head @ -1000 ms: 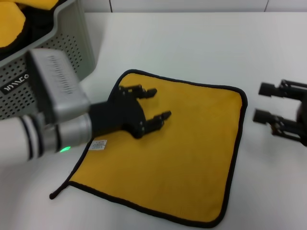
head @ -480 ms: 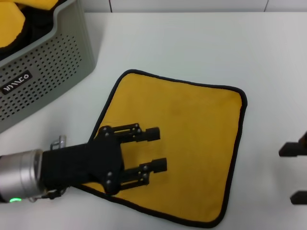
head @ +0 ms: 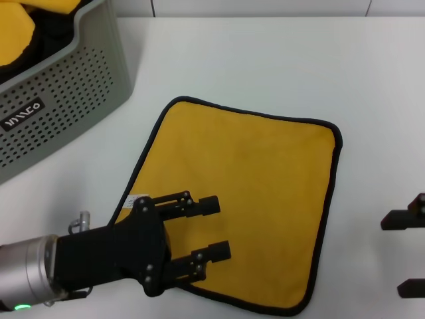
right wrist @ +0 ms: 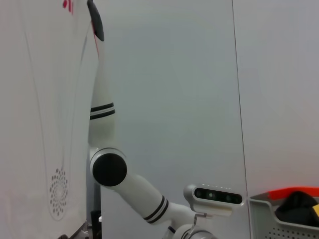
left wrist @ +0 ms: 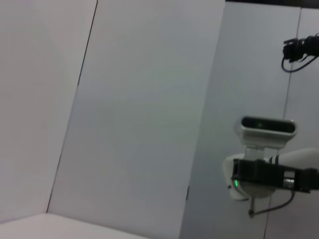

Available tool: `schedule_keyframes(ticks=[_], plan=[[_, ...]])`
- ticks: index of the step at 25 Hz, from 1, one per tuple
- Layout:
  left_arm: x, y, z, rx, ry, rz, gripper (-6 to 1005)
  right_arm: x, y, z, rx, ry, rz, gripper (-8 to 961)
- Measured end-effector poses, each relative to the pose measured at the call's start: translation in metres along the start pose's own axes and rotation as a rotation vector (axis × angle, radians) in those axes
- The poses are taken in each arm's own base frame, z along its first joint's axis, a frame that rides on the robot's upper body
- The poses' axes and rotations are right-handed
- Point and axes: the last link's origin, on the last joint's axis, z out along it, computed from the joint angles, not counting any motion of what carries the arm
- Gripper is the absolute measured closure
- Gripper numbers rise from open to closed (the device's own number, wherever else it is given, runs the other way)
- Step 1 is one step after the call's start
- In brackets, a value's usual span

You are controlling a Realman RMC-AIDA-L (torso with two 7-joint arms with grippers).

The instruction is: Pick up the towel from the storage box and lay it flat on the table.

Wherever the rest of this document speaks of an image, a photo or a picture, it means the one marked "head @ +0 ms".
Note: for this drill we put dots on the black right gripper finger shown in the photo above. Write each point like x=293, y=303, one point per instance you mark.
x=413, y=288
x=405, y=220

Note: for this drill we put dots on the grey perforated storage box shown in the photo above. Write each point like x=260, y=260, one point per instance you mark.
x=83, y=83

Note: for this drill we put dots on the small yellow folded towel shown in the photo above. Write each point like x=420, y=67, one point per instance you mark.
x=50, y=4

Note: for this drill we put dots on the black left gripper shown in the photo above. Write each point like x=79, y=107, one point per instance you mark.
x=116, y=256

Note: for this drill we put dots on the large yellow folded towel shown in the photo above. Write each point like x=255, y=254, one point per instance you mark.
x=13, y=33

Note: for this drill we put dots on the yellow and grey towel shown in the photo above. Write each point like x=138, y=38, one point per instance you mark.
x=259, y=166

